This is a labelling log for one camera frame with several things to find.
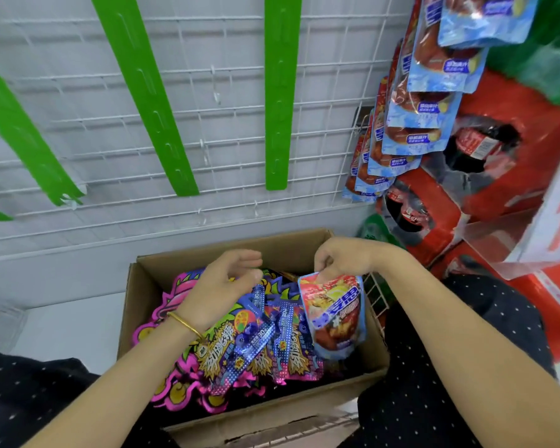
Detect white wire grid rack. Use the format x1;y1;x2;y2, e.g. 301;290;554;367
0;0;417;259

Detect brown cardboard box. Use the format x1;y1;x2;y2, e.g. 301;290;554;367
117;228;391;448

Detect clear plastic container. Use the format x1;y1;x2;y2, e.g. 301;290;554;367
0;301;29;355

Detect gold bracelet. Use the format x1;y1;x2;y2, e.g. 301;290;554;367
166;311;207;342

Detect blue red snack packet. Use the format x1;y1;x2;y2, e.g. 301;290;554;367
297;272;367;361

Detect dark cola bottle red label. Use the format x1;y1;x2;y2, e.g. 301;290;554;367
385;185;431;233
443;117;520;175

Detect person's right hand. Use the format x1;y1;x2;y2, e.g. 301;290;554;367
314;237;390;285

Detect green drink case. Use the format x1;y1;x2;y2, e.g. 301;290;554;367
487;0;560;113

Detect person's left hand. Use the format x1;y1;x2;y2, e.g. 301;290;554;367
174;249;264;334

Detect pile of colourful candy strips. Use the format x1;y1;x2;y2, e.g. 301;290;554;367
131;268;326;414

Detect dark dotted trousers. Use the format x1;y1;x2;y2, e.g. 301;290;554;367
0;274;557;448

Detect white red price sign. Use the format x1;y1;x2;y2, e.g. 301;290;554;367
462;128;560;281

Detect green plastic package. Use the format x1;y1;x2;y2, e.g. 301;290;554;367
356;213;406;250

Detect row of hanging blue packets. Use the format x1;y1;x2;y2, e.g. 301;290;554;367
342;0;542;204

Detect red cola bottle case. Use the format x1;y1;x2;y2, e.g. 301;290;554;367
441;69;560;221
377;167;469;267
429;241;560;364

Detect person's left forearm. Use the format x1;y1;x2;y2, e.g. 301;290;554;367
22;312;207;448

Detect person's right forearm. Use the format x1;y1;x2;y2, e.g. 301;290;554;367
378;245;560;448

